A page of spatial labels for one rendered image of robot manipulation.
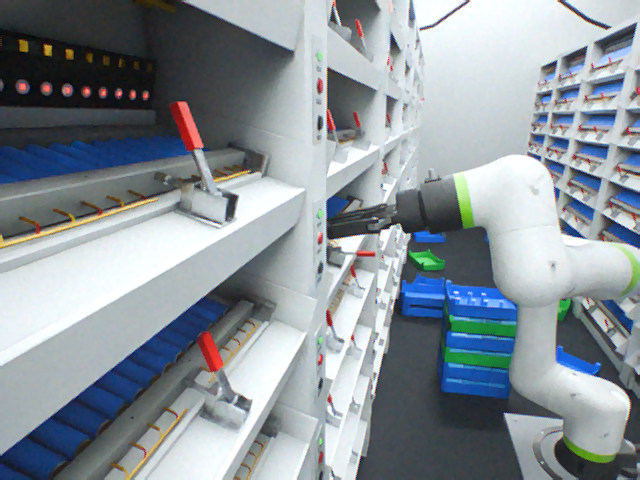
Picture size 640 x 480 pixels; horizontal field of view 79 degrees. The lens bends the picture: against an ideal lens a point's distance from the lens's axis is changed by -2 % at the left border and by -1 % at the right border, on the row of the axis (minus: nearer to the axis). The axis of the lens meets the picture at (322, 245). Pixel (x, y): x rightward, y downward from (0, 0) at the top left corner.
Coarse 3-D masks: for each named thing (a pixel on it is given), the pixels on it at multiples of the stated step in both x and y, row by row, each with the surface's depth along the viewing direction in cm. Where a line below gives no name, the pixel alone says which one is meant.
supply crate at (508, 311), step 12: (456, 288) 185; (468, 288) 184; (480, 288) 183; (492, 288) 182; (456, 300) 167; (480, 300) 182; (492, 300) 182; (504, 300) 182; (456, 312) 168; (468, 312) 167; (480, 312) 166; (492, 312) 165; (504, 312) 164; (516, 312) 163
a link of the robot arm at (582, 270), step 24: (504, 240) 58; (528, 240) 55; (552, 240) 55; (504, 264) 57; (528, 264) 55; (552, 264) 54; (576, 264) 58; (600, 264) 67; (624, 264) 73; (504, 288) 58; (528, 288) 55; (552, 288) 54; (576, 288) 60; (600, 288) 69; (624, 288) 75
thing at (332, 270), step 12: (336, 192) 118; (348, 192) 117; (360, 192) 116; (360, 204) 116; (372, 204) 117; (336, 240) 88; (348, 240) 89; (360, 240) 92; (348, 264) 79; (336, 276) 71; (336, 288) 72
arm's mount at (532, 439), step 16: (512, 416) 125; (528, 416) 125; (512, 432) 119; (528, 432) 119; (544, 432) 118; (560, 432) 118; (512, 448) 115; (528, 448) 113; (544, 448) 113; (528, 464) 108; (544, 464) 107
